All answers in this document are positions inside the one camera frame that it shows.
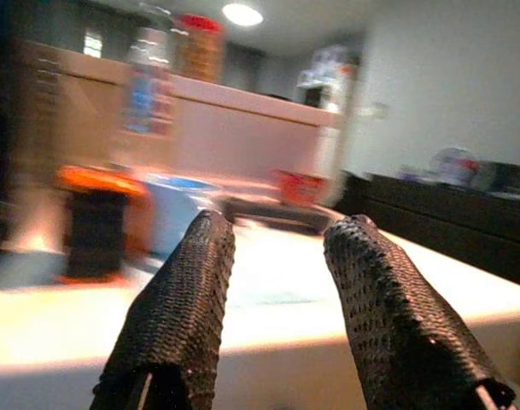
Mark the beige raised counter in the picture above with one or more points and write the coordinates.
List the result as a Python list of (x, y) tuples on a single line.
[(242, 136)]

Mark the bottle with blue label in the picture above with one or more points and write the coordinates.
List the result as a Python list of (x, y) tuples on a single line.
[(148, 94)]

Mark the black jar with orange lid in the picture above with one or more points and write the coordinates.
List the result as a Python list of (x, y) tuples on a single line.
[(97, 230)]

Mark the blue and white cup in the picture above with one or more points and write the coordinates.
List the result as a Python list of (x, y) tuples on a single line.
[(174, 213)]

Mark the round ceiling light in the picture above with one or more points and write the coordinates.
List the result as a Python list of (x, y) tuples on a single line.
[(242, 15)]

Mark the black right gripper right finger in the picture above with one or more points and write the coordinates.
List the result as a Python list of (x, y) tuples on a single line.
[(392, 307)]

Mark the white appliance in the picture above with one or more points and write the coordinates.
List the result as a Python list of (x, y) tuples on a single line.
[(328, 81)]

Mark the dark sideboard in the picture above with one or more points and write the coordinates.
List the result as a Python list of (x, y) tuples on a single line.
[(434, 222)]

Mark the small red box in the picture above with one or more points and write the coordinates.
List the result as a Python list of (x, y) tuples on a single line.
[(300, 188)]

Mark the jar with red lid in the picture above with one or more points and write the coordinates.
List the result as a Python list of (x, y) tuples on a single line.
[(200, 47)]

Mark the black tray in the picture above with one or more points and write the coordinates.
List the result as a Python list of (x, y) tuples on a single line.
[(276, 215)]

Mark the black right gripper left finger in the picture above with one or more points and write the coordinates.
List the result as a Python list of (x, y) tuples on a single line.
[(178, 307)]

